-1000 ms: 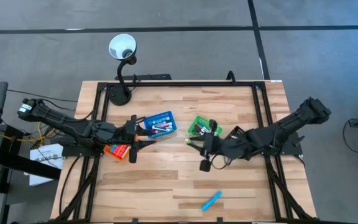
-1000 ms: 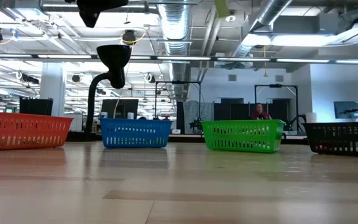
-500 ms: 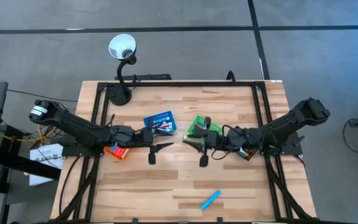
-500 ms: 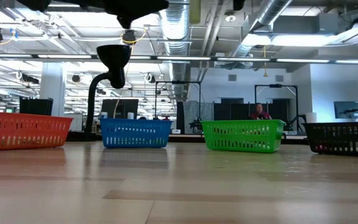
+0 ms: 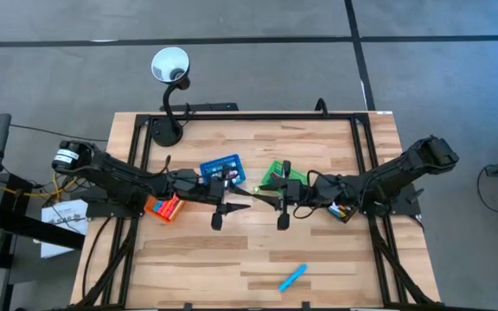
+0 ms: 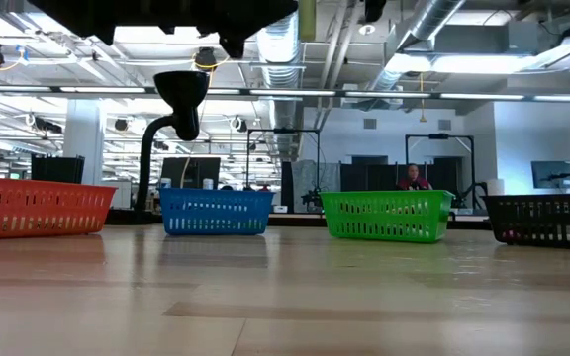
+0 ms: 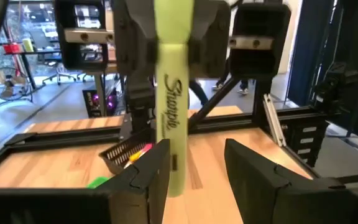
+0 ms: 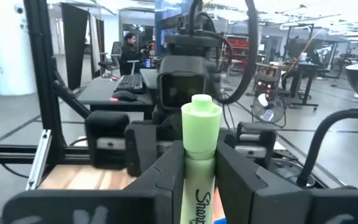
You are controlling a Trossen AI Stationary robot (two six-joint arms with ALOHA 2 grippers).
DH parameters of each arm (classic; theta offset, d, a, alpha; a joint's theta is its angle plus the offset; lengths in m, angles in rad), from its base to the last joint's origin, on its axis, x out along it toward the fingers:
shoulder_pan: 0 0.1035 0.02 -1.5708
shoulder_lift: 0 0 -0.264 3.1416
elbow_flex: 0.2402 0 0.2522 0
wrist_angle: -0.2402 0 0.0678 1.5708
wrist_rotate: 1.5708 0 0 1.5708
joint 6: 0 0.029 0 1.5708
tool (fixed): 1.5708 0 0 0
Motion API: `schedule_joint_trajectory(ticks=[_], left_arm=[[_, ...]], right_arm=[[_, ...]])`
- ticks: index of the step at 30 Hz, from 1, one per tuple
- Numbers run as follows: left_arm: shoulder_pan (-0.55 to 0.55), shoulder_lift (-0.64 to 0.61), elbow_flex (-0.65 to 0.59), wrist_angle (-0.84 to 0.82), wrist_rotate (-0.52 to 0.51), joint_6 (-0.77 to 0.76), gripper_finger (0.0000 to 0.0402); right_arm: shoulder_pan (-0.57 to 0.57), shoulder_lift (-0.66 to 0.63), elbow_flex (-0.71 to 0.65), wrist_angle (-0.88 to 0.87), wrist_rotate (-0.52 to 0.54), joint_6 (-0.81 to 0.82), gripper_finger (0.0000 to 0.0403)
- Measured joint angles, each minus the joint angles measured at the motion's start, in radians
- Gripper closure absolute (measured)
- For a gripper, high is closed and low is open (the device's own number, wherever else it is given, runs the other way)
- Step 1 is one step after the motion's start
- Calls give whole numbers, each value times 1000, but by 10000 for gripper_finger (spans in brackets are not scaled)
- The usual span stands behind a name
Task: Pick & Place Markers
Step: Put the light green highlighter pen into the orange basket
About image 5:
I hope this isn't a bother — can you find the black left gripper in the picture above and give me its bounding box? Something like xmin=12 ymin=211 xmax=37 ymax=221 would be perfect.
xmin=196 ymin=166 xmax=258 ymax=232

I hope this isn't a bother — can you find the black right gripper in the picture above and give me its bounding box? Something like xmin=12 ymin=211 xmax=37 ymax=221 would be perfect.
xmin=247 ymin=159 xmax=315 ymax=232

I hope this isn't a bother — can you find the pink Sharpie highlighter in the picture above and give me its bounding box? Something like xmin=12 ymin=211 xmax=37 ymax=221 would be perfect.
xmin=165 ymin=196 xmax=180 ymax=219

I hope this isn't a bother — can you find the orange plastic basket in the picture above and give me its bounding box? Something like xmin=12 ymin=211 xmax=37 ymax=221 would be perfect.
xmin=144 ymin=194 xmax=187 ymax=224

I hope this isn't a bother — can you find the green plastic basket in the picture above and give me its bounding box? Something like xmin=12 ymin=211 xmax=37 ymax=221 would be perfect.
xmin=259 ymin=160 xmax=309 ymax=195

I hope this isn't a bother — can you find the blue plastic basket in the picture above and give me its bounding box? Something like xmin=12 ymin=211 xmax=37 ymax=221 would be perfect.
xmin=200 ymin=153 xmax=248 ymax=187

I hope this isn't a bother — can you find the black plastic basket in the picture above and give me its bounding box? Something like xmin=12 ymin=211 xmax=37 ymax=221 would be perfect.
xmin=326 ymin=199 xmax=360 ymax=225

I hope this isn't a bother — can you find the black power strip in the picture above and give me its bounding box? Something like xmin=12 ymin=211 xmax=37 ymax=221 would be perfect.
xmin=160 ymin=102 xmax=239 ymax=112

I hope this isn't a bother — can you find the white paper sheet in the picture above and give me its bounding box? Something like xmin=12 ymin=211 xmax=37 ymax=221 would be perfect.
xmin=40 ymin=199 xmax=89 ymax=259

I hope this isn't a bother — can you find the black aluminium table frame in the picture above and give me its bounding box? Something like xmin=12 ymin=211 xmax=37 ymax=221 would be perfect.
xmin=71 ymin=111 xmax=440 ymax=310

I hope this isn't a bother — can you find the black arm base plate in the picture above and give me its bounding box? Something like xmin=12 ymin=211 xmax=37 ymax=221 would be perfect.
xmin=358 ymin=181 xmax=423 ymax=217
xmin=85 ymin=196 xmax=146 ymax=219

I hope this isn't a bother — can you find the yellow cable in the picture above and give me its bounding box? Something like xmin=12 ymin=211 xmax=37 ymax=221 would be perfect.
xmin=0 ymin=170 xmax=80 ymax=200

